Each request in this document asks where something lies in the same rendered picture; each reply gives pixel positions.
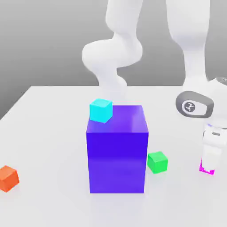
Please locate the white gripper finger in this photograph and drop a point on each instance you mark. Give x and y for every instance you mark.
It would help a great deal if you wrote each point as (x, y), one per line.
(211, 157)

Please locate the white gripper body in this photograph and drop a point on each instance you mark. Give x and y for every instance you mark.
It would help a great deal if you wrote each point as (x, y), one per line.
(211, 139)

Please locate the small magenta cube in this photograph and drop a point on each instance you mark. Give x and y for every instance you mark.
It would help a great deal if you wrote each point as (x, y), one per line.
(201, 167)

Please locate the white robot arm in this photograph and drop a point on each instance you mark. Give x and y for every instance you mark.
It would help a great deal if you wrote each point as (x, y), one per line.
(113, 53)

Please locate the small green cube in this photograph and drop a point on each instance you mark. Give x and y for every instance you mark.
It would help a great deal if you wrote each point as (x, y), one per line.
(157, 163)

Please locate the small cyan cube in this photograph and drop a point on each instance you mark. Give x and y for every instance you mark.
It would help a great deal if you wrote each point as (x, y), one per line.
(100, 111)

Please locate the small orange cube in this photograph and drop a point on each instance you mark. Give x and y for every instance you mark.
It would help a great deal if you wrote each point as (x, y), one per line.
(8, 178)

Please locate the large blue box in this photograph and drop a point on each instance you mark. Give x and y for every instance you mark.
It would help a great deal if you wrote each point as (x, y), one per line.
(117, 159)

